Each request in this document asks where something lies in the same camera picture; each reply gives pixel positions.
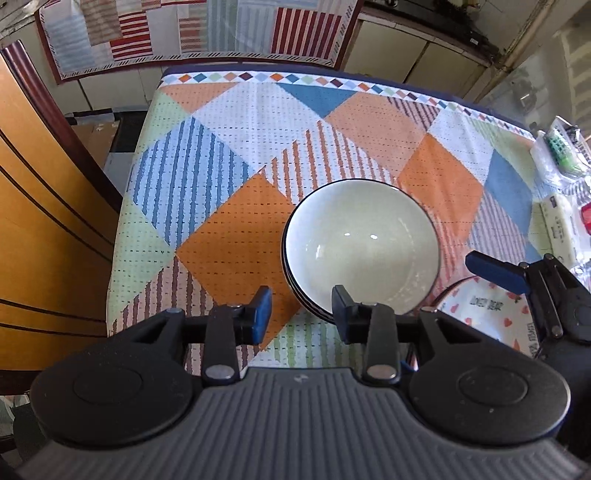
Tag wooden chair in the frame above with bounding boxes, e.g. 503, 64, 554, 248
1, 41, 122, 395

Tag striped patchwork counter cloth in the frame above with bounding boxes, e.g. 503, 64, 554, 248
35, 0, 363, 81

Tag large white bowl black rim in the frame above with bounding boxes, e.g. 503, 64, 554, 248
284, 179, 441, 314

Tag colourful patchwork tablecloth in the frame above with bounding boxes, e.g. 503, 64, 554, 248
106, 65, 551, 368

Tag white tissue pack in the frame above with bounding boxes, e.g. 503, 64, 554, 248
541, 193, 578, 269

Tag white plastic basket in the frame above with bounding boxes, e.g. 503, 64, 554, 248
530, 116, 590, 192

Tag white ribbed bowl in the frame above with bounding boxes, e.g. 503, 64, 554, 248
280, 228, 335, 324

